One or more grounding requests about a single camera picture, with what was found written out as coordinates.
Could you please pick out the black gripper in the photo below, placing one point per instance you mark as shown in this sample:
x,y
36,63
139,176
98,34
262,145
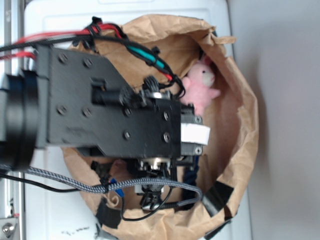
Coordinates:
x,y
85,103

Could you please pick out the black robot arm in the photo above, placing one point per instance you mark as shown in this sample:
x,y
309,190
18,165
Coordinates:
x,y
19,117

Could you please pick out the brown paper bag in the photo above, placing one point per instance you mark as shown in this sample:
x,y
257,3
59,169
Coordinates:
x,y
228,161

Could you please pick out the white plastic bin lid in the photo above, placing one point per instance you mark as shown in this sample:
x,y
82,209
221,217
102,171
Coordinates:
x,y
65,216

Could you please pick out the pink plush bunny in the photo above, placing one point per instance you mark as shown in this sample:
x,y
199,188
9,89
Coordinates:
x,y
198,86

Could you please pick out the metal frame rail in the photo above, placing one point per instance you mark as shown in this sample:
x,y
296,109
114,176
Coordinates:
x,y
12,193

